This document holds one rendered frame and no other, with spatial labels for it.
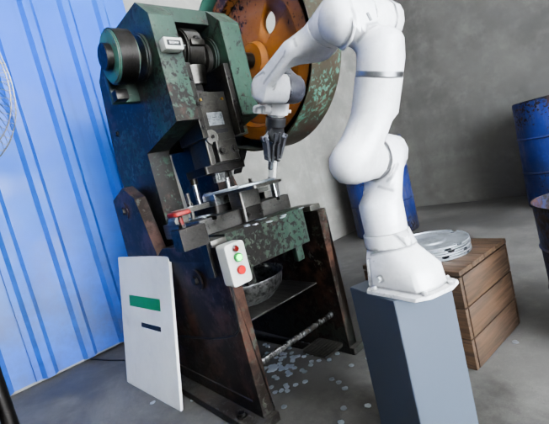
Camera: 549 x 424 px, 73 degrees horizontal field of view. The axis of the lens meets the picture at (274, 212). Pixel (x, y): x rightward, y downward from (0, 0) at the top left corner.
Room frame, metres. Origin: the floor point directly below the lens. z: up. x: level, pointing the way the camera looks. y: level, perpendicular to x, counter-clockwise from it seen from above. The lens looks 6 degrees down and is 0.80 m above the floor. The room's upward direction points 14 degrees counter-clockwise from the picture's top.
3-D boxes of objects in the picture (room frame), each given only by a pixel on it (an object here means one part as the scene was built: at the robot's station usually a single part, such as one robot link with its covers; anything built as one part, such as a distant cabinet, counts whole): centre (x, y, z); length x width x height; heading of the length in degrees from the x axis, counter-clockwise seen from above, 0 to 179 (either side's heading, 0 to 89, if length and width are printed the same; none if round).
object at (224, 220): (1.54, 0.19, 0.68); 0.45 x 0.30 x 0.06; 131
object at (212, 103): (1.51, 0.16, 1.04); 0.17 x 0.15 x 0.30; 41
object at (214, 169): (1.55, 0.19, 0.86); 0.20 x 0.16 x 0.05; 131
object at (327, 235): (1.83, 0.08, 0.45); 0.92 x 0.12 x 0.90; 41
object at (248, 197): (1.41, 0.08, 0.72); 0.25 x 0.14 x 0.14; 41
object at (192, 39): (1.54, 0.19, 1.27); 0.21 x 0.12 x 0.34; 41
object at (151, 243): (1.48, 0.49, 0.45); 0.92 x 0.12 x 0.90; 41
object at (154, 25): (1.65, 0.29, 0.83); 0.79 x 0.43 x 1.34; 41
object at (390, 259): (0.90, -0.28, 0.52); 0.22 x 0.19 x 0.14; 22
